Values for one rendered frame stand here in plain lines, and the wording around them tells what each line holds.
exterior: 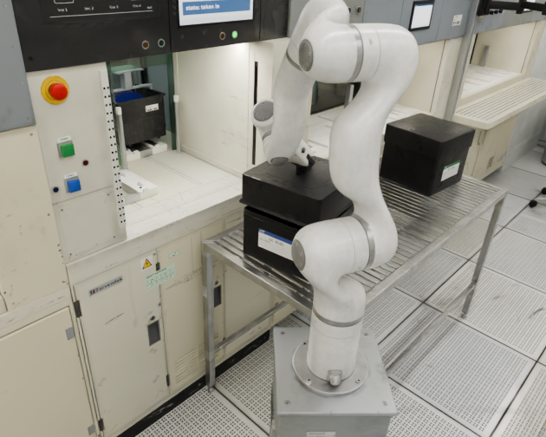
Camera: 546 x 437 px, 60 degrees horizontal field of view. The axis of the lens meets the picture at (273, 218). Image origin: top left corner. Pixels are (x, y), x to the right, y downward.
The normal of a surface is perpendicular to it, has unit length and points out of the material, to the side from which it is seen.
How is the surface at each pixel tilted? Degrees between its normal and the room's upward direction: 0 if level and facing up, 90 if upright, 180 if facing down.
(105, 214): 90
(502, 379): 0
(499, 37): 90
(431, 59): 90
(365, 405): 0
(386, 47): 69
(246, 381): 0
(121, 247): 90
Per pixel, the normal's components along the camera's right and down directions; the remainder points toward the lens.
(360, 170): 0.07, 0.43
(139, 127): 0.73, 0.36
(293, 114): 0.28, 0.29
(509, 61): -0.69, 0.33
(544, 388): 0.04, -0.87
